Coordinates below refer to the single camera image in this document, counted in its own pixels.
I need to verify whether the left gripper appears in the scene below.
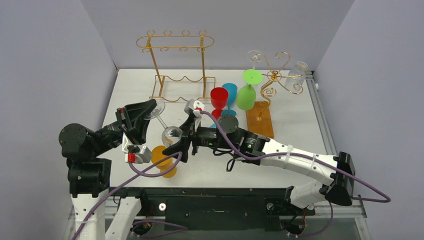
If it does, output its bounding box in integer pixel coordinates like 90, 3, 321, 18
91, 97, 157, 155

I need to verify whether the red plastic goblet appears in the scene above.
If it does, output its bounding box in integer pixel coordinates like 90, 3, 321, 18
210, 87, 229, 119

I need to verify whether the tall gold wire glass rack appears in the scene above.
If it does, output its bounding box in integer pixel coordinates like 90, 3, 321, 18
135, 30, 217, 103

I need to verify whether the green plastic goblet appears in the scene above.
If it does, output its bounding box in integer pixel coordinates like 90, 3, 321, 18
236, 68, 263, 111

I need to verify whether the gold hook rack wooden base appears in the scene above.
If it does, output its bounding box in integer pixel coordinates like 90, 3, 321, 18
245, 50, 306, 139

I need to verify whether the small clear front wine glass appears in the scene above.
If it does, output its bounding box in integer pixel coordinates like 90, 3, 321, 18
247, 50, 263, 70

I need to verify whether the clear patterned wine glass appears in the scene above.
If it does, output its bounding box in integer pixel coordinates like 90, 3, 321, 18
284, 61, 309, 94

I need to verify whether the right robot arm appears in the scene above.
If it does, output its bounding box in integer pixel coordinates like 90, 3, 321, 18
163, 113, 355, 214

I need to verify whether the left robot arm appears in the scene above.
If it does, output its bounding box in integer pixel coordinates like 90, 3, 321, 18
58, 99, 159, 240

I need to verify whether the orange plastic goblet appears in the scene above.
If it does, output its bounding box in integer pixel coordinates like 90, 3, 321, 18
151, 145, 177, 178

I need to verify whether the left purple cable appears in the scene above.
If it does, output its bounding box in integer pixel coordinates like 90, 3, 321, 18
71, 151, 190, 240

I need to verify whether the purple cable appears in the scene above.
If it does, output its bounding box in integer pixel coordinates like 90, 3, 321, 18
198, 110, 392, 239
71, 151, 190, 240

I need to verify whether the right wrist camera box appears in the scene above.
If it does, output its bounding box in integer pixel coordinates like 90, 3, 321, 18
184, 98, 205, 117

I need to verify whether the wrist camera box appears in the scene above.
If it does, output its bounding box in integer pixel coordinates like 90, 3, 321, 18
121, 133, 152, 164
184, 98, 205, 117

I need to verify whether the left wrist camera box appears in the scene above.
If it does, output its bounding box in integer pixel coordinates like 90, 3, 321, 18
121, 133, 152, 164

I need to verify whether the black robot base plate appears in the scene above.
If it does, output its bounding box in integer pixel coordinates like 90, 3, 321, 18
116, 187, 316, 231

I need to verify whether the aluminium table frame rail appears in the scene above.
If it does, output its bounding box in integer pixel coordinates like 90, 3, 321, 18
304, 70, 368, 218

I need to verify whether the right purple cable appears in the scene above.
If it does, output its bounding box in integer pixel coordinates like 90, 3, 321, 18
198, 110, 392, 239

